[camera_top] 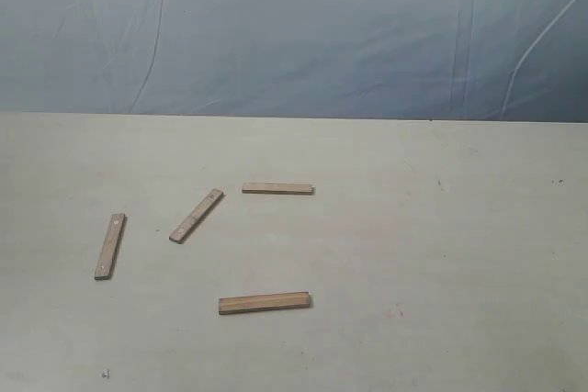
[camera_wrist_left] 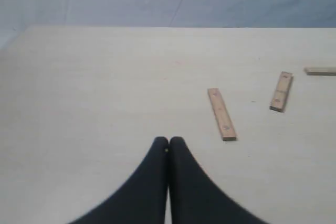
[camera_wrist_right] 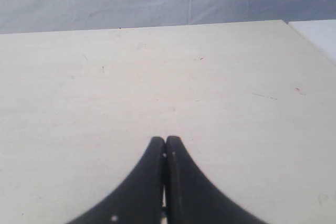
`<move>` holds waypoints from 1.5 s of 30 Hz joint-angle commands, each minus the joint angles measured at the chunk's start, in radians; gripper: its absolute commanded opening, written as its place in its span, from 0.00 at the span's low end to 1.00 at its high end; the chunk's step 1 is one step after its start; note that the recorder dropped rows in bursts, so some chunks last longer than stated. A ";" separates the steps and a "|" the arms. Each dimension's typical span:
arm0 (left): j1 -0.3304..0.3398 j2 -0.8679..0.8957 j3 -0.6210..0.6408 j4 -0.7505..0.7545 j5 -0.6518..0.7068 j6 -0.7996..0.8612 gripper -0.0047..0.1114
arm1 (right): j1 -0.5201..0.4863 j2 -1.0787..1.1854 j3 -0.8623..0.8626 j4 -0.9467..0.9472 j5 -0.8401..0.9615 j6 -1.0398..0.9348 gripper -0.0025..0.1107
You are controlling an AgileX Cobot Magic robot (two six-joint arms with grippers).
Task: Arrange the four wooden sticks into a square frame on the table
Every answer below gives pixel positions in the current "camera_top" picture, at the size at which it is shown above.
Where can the diagonal wooden stick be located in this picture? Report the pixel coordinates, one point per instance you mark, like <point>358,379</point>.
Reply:
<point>259,303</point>

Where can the blue-grey backdrop cloth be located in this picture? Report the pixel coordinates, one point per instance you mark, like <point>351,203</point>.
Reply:
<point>415,59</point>

